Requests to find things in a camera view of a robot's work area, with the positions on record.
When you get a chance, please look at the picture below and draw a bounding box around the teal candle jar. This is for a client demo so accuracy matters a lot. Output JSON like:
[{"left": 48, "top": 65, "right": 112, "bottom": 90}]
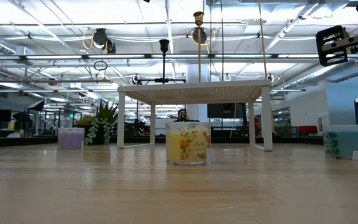
[{"left": 323, "top": 124, "right": 358, "bottom": 161}]

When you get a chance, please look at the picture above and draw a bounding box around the black candlestick holder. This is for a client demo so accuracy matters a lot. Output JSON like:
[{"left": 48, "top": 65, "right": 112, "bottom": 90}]
[{"left": 154, "top": 39, "right": 174, "bottom": 84}]

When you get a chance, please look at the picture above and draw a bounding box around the yellow candle jar fruit label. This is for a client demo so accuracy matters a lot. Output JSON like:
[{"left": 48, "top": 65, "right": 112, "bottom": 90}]
[{"left": 165, "top": 121, "right": 212, "bottom": 166}]

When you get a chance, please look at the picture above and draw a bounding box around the purple candle jar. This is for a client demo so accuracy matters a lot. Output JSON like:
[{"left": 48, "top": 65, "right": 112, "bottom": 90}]
[{"left": 57, "top": 127, "right": 86, "bottom": 151}]

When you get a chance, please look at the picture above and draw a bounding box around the red sofa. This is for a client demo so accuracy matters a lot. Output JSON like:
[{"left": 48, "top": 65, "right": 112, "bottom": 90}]
[{"left": 298, "top": 125, "right": 319, "bottom": 135}]

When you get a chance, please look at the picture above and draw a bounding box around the white metal shelf rack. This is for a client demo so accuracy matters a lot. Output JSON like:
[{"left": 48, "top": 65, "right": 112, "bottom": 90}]
[{"left": 117, "top": 79, "right": 273, "bottom": 152}]

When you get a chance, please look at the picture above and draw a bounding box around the person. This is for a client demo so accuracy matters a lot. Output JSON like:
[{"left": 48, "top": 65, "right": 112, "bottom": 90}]
[{"left": 174, "top": 108, "right": 200, "bottom": 123}]

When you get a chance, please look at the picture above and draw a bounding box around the potted green plant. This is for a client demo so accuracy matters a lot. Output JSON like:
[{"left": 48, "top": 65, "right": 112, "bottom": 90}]
[{"left": 75, "top": 101, "right": 120, "bottom": 146}]

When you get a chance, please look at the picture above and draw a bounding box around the black studio softbox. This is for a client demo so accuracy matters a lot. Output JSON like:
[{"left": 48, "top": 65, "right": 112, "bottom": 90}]
[{"left": 26, "top": 99, "right": 45, "bottom": 112}]

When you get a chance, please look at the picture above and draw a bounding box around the yellow hanging cord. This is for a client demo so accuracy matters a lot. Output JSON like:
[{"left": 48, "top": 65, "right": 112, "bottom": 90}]
[{"left": 232, "top": 102, "right": 238, "bottom": 138}]

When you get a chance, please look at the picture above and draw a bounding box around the ceiling cable reel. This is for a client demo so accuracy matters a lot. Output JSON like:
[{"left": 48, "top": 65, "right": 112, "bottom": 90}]
[
  {"left": 92, "top": 27, "right": 108, "bottom": 47},
  {"left": 106, "top": 39, "right": 117, "bottom": 54},
  {"left": 192, "top": 27, "right": 208, "bottom": 45}
]

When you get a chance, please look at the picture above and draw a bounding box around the black cable ring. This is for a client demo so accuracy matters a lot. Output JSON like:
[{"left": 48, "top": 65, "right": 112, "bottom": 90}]
[{"left": 93, "top": 60, "right": 109, "bottom": 72}]

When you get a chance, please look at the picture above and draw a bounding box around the black frame base rail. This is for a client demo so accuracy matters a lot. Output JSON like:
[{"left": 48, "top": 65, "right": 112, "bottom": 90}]
[{"left": 0, "top": 136, "right": 358, "bottom": 149}]

